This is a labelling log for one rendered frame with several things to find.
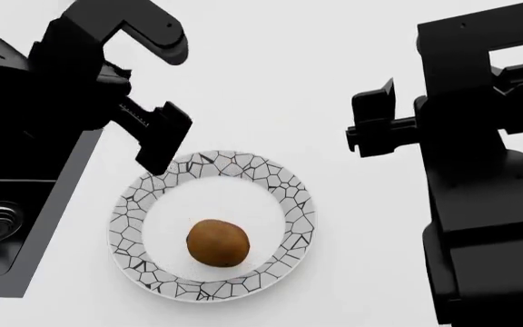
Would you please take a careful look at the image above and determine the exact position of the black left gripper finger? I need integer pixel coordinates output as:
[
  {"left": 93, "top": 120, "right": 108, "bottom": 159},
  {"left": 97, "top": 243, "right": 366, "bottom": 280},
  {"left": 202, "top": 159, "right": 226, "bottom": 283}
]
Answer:
[
  {"left": 133, "top": 100, "right": 195, "bottom": 177},
  {"left": 61, "top": 0, "right": 191, "bottom": 66}
]

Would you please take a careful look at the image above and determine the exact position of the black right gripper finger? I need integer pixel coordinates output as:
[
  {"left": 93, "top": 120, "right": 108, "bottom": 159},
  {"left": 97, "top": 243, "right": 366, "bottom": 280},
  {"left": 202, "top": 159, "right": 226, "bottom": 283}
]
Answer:
[
  {"left": 417, "top": 0, "right": 523, "bottom": 70},
  {"left": 345, "top": 77, "right": 422, "bottom": 158}
]

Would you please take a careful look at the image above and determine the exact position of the brown kiwi fruit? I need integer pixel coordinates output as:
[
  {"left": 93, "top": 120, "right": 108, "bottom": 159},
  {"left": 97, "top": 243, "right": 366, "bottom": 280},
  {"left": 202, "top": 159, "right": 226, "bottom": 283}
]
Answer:
[{"left": 185, "top": 218, "right": 252, "bottom": 268}]

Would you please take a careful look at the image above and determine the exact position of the white plate with crackle rim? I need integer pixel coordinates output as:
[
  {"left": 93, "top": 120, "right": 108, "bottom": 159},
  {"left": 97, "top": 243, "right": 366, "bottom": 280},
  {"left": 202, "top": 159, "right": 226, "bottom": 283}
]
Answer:
[{"left": 107, "top": 149, "right": 318, "bottom": 294}]

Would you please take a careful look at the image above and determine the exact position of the dark kitchen sink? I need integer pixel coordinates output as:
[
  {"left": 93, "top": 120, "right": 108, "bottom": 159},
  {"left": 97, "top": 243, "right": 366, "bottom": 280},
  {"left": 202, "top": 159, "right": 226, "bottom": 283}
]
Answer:
[{"left": 0, "top": 128, "right": 104, "bottom": 291}]

